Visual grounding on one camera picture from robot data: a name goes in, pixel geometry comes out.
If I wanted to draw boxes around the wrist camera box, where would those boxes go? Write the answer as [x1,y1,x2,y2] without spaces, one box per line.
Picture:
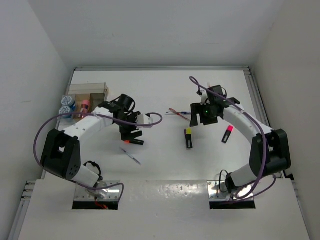
[197,90,209,106]
[136,114,154,128]

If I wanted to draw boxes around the yellow cap highlighter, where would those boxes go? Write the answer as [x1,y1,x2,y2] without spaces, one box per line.
[184,127,193,149]

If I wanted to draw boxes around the aluminium table edge rail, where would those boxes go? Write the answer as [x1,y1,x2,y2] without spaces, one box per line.
[74,65,250,72]

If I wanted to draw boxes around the blue patterned round jar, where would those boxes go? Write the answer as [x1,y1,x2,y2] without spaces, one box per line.
[61,95,76,109]

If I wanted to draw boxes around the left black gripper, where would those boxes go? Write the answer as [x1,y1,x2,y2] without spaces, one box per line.
[114,111,142,140]

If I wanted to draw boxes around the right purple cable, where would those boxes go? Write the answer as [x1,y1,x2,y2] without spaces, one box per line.
[189,76,277,203]

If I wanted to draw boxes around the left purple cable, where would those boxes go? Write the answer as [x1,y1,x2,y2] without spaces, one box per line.
[33,111,164,201]

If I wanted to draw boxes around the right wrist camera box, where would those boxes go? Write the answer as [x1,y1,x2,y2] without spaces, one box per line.
[197,90,209,106]

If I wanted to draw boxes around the clear thin ballpoint pen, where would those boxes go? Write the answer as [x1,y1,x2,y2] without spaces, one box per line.
[120,148,142,166]

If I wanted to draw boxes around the metal base plate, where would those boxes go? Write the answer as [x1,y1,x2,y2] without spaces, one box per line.
[207,180,252,202]
[73,181,122,202]

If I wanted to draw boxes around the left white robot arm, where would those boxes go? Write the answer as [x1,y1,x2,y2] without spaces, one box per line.
[37,94,150,191]

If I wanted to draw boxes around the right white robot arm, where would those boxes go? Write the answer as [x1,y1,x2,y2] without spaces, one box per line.
[189,85,292,194]

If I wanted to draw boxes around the clear compartment organizer tray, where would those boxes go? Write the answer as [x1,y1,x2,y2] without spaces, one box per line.
[64,83,109,121]

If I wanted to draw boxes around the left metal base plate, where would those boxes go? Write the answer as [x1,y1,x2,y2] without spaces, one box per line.
[73,181,122,202]

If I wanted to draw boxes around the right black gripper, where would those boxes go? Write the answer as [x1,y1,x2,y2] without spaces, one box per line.
[190,102,218,127]

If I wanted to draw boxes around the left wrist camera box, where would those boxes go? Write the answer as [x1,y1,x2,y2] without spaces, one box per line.
[136,114,154,128]

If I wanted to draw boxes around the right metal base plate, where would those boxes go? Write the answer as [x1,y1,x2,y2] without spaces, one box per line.
[207,180,252,202]

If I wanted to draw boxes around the purple cable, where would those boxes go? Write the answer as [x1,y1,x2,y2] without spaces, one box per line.
[189,76,277,203]
[33,111,164,201]

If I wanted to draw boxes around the pink cap highlighter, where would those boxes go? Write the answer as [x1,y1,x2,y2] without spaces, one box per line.
[221,125,234,144]

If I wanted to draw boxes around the orange cap highlighter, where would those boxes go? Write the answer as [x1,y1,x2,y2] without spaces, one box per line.
[124,139,144,146]

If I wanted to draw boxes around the red gel pen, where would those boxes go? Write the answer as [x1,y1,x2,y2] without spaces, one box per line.
[166,108,191,122]

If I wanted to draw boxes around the blue gel pen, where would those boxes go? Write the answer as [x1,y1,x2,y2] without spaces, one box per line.
[165,111,191,115]

